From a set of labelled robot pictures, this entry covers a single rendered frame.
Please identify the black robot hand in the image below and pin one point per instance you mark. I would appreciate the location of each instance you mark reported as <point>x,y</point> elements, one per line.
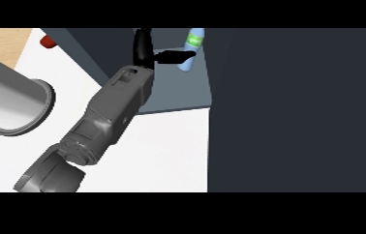
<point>143,51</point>

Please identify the blue water bottle green label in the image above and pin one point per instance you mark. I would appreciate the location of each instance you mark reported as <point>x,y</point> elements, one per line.
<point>193,39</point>

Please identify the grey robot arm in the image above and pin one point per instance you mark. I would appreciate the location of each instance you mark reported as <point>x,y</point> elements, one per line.
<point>112,105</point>

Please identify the grey cabinet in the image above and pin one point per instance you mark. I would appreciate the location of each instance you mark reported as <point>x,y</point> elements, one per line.
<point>176,86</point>

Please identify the dark grey cabinet door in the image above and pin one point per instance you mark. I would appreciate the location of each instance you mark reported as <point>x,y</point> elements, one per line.
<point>285,109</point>

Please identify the red object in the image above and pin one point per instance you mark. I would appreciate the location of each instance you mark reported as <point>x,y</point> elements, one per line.
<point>47,42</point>

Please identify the pale wooden board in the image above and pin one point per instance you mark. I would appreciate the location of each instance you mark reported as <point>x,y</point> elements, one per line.
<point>13,44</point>

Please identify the grey metal pot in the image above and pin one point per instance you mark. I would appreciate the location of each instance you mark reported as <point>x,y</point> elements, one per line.
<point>21,105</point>

